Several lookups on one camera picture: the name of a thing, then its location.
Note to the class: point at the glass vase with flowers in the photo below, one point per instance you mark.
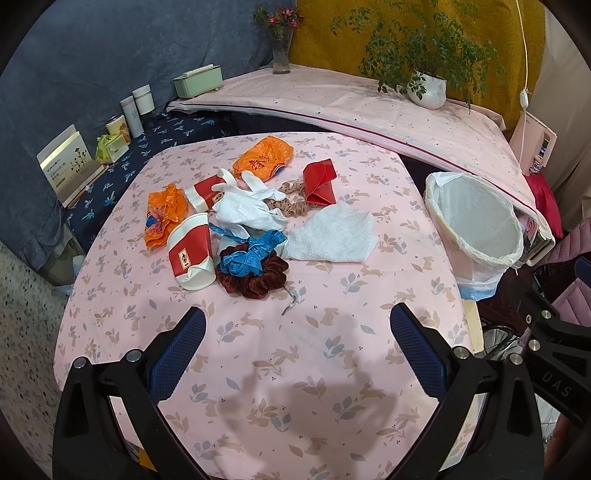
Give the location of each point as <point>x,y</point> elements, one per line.
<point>281,22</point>

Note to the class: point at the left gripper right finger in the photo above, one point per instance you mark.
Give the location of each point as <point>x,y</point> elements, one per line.
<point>507,440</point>

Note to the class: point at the cream orange printed box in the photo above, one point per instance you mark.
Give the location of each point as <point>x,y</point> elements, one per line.
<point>117,125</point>

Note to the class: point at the red paper envelope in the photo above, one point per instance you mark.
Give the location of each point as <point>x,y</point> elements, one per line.
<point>318,178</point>

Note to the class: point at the white card stand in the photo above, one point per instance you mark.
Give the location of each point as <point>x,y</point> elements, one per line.
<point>68,165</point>

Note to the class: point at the beige dotted scrunchie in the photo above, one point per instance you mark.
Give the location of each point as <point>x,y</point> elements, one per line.
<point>294,204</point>

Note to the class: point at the pink rabbit print tablecloth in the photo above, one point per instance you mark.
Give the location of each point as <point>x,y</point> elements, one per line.
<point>309,382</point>

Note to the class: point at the small orange plastic bag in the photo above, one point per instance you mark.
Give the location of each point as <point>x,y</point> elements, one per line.
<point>166,209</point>

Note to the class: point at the pink puffer jacket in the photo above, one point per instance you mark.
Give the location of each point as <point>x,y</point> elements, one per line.
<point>557,279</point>

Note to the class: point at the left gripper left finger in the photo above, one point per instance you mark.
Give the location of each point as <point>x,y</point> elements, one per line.
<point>88,442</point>

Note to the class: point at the white cloth glove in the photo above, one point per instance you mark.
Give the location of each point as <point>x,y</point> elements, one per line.
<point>240,210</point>

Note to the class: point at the mint green box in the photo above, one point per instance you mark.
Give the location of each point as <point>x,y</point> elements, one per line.
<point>198,81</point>

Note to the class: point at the blue ribbon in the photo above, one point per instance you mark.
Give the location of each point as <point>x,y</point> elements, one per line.
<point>242,263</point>

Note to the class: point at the pink electronic device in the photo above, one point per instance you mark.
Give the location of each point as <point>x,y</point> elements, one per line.
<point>532,143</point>

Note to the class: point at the large orange plastic bag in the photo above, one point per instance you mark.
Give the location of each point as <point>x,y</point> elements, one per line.
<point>265,159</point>

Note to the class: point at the small green white box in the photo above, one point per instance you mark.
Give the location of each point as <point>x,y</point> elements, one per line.
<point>110,148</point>

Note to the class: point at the dark red velvet scrunchie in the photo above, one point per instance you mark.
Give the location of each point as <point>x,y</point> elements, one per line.
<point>254,287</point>

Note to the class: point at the navy floral cloth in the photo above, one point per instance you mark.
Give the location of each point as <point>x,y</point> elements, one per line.
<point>88,215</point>

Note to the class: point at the pale pink bench cloth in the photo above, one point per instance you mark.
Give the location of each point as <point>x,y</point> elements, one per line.
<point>452,138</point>

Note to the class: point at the red cloth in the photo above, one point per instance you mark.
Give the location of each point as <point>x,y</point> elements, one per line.
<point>546,203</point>

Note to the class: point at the white tall bottle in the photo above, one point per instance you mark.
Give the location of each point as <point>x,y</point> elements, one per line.
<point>132,117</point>

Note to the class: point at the white paper napkin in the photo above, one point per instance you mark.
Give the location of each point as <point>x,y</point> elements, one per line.
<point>337,234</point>

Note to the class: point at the red paper cup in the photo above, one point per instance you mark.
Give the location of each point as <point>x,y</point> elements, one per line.
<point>202,196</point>
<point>189,253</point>

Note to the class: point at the potted green plant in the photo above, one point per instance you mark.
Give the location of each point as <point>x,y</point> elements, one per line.
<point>409,41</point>

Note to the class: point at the white jar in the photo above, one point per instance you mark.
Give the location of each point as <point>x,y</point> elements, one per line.
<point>143,99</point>

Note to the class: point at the white lined trash bin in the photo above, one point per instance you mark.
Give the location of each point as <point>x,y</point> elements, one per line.
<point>479,229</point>

